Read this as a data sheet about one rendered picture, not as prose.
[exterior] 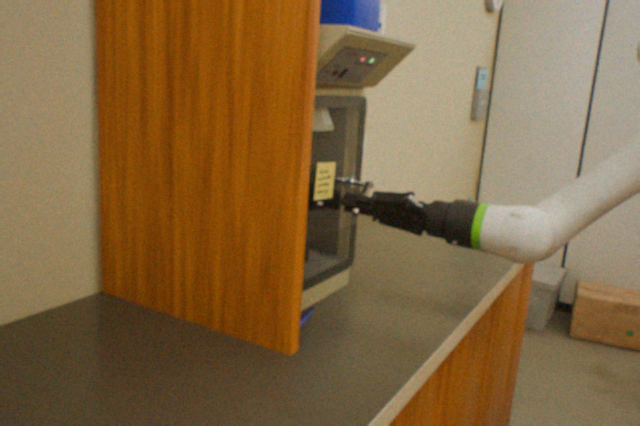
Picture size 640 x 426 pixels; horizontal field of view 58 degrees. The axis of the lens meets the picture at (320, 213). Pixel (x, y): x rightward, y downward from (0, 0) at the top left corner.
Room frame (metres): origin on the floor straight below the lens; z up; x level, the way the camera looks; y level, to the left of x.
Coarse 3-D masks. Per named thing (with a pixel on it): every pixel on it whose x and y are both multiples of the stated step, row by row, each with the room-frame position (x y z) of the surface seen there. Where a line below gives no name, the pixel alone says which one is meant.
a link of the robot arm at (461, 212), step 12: (456, 204) 1.10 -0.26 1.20; (468, 204) 1.10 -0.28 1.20; (480, 204) 1.10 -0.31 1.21; (456, 216) 1.08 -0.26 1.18; (468, 216) 1.07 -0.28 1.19; (444, 228) 1.09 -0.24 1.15; (456, 228) 1.07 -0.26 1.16; (468, 228) 1.06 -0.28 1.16; (456, 240) 1.08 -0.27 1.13; (468, 240) 1.07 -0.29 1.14
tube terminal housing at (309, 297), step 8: (320, 88) 1.16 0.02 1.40; (328, 88) 1.19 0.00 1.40; (336, 88) 1.22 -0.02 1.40; (344, 88) 1.25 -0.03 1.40; (352, 88) 1.28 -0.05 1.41; (360, 88) 1.32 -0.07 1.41; (344, 272) 1.31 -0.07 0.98; (328, 280) 1.24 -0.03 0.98; (336, 280) 1.28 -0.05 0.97; (344, 280) 1.31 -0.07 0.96; (312, 288) 1.18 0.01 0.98; (320, 288) 1.21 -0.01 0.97; (328, 288) 1.24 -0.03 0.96; (336, 288) 1.28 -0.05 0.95; (304, 296) 1.15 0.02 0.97; (312, 296) 1.18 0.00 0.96; (320, 296) 1.21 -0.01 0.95; (304, 304) 1.15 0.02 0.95; (312, 304) 1.18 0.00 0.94
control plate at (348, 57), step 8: (344, 48) 1.04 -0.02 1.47; (352, 48) 1.07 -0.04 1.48; (336, 56) 1.05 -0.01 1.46; (344, 56) 1.07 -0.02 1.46; (352, 56) 1.10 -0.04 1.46; (360, 56) 1.12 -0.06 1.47; (368, 56) 1.14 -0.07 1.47; (376, 56) 1.17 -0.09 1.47; (384, 56) 1.20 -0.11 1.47; (328, 64) 1.06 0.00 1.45; (336, 64) 1.08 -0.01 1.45; (344, 64) 1.10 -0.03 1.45; (352, 64) 1.13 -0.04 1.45; (360, 64) 1.15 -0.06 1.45; (368, 64) 1.18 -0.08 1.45; (376, 64) 1.21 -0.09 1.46; (320, 72) 1.06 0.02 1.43; (328, 72) 1.09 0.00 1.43; (360, 72) 1.19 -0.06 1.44; (368, 72) 1.22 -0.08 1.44; (320, 80) 1.09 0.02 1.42; (328, 80) 1.12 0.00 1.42; (336, 80) 1.14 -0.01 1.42; (344, 80) 1.17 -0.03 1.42; (352, 80) 1.19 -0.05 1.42; (360, 80) 1.22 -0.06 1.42
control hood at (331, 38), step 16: (320, 32) 1.02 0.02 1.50; (336, 32) 1.01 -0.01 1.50; (352, 32) 1.02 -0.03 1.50; (368, 32) 1.07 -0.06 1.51; (320, 48) 1.02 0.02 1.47; (336, 48) 1.03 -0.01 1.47; (368, 48) 1.12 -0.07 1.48; (384, 48) 1.17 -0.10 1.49; (400, 48) 1.22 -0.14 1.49; (320, 64) 1.04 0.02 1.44; (384, 64) 1.24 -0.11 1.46; (368, 80) 1.26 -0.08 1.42
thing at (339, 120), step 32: (320, 96) 1.14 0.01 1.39; (352, 96) 1.26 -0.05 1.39; (320, 128) 1.15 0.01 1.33; (352, 128) 1.27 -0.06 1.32; (320, 160) 1.15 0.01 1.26; (352, 160) 1.28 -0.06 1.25; (352, 192) 1.29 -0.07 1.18; (320, 224) 1.17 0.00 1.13; (352, 224) 1.30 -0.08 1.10; (320, 256) 1.18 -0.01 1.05; (352, 256) 1.31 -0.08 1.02
